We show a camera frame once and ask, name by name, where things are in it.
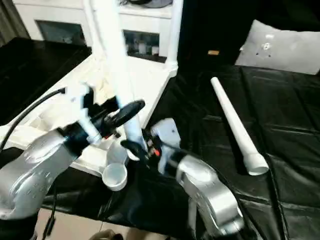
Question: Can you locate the white plastic table leg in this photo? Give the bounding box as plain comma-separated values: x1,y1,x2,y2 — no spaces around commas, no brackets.
209,76,270,177
95,0,146,161
83,0,106,61
166,0,185,73

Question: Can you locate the black work mat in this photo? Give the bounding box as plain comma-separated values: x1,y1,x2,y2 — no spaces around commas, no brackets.
0,37,320,240

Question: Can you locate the black cabinet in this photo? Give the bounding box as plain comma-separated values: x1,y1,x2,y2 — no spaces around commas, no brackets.
178,0,256,68

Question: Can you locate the white plastic table top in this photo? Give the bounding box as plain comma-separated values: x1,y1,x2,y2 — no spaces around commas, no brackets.
0,53,180,193

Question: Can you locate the dark clutter on cabinet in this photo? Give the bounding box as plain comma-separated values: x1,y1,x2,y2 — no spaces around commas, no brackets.
116,0,174,6

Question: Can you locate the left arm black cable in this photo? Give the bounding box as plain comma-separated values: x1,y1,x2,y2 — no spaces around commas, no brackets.
0,86,68,151

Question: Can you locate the grey curtain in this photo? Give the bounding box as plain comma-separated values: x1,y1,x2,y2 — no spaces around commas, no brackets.
0,0,31,48

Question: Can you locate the left robot leg dark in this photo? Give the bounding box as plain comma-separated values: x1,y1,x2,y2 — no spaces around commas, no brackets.
91,229,119,240

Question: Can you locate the white cabinet with glass doors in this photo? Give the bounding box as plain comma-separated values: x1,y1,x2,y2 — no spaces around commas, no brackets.
11,0,185,64

